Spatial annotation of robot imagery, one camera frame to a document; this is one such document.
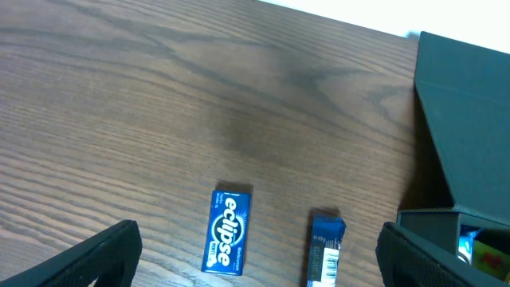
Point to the dark green open box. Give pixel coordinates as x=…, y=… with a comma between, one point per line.
x=462, y=128

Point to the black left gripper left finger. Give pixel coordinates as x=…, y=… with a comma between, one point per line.
x=109, y=258

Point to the dark blue chocolate bar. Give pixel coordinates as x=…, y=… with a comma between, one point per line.
x=326, y=229

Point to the green Haribo candy bag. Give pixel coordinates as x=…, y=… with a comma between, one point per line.
x=491, y=261

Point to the blue Oreo cookie pack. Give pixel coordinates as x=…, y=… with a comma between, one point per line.
x=465, y=247

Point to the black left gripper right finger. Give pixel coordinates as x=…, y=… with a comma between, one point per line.
x=408, y=260

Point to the blue Eclipse mints tin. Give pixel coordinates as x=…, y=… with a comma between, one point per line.
x=226, y=237

